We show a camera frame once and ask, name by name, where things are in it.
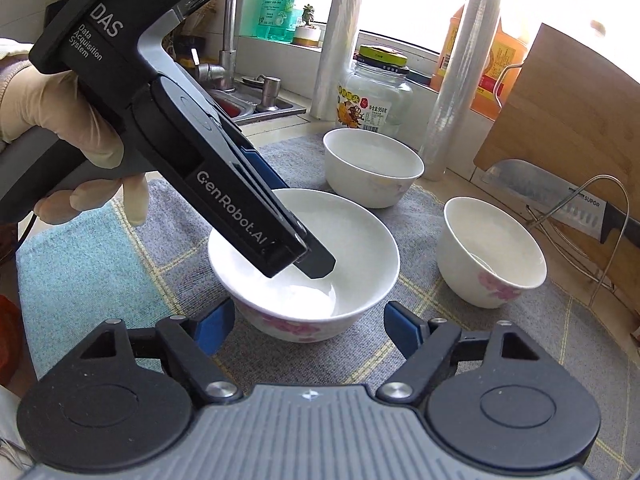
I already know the black cable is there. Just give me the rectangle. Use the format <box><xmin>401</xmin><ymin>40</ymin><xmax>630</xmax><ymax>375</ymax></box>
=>
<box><xmin>14</xmin><ymin>210</ymin><xmax>41</xmax><ymax>262</ymax></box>

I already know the person's left hand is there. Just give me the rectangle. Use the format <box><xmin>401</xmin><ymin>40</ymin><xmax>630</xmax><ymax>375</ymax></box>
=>
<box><xmin>0</xmin><ymin>66</ymin><xmax>149</xmax><ymax>227</ymax></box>

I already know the orange cooking wine bottle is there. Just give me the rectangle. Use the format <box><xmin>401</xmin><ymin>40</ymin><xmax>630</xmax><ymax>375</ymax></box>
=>
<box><xmin>431</xmin><ymin>0</ymin><xmax>531</xmax><ymax>121</ymax></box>

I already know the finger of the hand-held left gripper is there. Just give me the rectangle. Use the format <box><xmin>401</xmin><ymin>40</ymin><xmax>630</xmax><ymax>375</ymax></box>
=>
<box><xmin>292</xmin><ymin>232</ymin><xmax>337</xmax><ymax>281</ymax></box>
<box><xmin>239</xmin><ymin>140</ymin><xmax>309</xmax><ymax>237</ymax></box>

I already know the steel sink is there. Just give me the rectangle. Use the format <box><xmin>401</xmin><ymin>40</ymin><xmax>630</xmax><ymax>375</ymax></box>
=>
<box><xmin>207</xmin><ymin>87</ymin><xmax>307</xmax><ymax>126</ymax></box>

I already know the white plastic bag roll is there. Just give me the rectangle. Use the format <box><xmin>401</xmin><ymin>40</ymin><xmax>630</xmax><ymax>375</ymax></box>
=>
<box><xmin>310</xmin><ymin>0</ymin><xmax>362</xmax><ymax>122</ymax></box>

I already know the steel faucet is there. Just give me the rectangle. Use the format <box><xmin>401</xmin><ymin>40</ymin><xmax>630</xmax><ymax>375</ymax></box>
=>
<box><xmin>195</xmin><ymin>0</ymin><xmax>238</xmax><ymax>93</ymax></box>

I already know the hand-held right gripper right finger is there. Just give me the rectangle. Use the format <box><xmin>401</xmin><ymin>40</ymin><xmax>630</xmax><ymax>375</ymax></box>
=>
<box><xmin>376</xmin><ymin>301</ymin><xmax>546</xmax><ymax>406</ymax></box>

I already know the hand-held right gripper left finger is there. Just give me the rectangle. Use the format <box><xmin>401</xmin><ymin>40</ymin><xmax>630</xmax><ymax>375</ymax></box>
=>
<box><xmin>80</xmin><ymin>297</ymin><xmax>242</xmax><ymax>406</ymax></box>

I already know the metal wire rack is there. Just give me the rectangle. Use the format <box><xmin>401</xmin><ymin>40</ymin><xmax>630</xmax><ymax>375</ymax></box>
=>
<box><xmin>525</xmin><ymin>174</ymin><xmax>633</xmax><ymax>311</ymax></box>

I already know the green dish soap bottle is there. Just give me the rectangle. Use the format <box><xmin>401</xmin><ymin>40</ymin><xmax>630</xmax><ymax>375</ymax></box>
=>
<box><xmin>256</xmin><ymin>0</ymin><xmax>301</xmax><ymax>43</ymax></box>

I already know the grey and teal checked cloth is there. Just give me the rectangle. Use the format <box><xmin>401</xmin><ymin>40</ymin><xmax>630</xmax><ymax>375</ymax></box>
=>
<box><xmin>15</xmin><ymin>132</ymin><xmax>640</xmax><ymax>401</ymax></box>

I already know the white bowl with pink flowers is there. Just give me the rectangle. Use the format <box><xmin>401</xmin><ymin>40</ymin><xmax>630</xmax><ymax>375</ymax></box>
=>
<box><xmin>322</xmin><ymin>127</ymin><xmax>426</xmax><ymax>209</ymax></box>
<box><xmin>207</xmin><ymin>189</ymin><xmax>401</xmax><ymax>343</ymax></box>
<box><xmin>439</xmin><ymin>196</ymin><xmax>548</xmax><ymax>310</ymax></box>

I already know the bamboo cutting board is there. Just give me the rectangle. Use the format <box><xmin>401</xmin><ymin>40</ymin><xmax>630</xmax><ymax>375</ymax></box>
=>
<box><xmin>472</xmin><ymin>22</ymin><xmax>640</xmax><ymax>281</ymax></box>

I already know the glass jar with green lid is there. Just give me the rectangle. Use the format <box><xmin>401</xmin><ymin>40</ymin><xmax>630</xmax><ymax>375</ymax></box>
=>
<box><xmin>337</xmin><ymin>45</ymin><xmax>413</xmax><ymax>133</ymax></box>

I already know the steel soap dispenser pump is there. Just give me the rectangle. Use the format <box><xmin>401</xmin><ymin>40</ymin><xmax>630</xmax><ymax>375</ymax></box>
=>
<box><xmin>255</xmin><ymin>76</ymin><xmax>283</xmax><ymax>113</ymax></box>

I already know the clear cling film roll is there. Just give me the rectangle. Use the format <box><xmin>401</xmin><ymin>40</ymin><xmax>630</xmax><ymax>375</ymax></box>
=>
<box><xmin>419</xmin><ymin>0</ymin><xmax>502</xmax><ymax>181</ymax></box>

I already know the black-handled kitchen knife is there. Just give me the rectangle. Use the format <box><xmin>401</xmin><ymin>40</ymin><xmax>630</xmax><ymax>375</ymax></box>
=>
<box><xmin>482</xmin><ymin>159</ymin><xmax>640</xmax><ymax>247</ymax></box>

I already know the small potted plant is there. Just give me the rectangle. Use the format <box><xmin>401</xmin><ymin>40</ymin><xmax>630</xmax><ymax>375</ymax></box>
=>
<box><xmin>292</xmin><ymin>4</ymin><xmax>321</xmax><ymax>48</ymax></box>

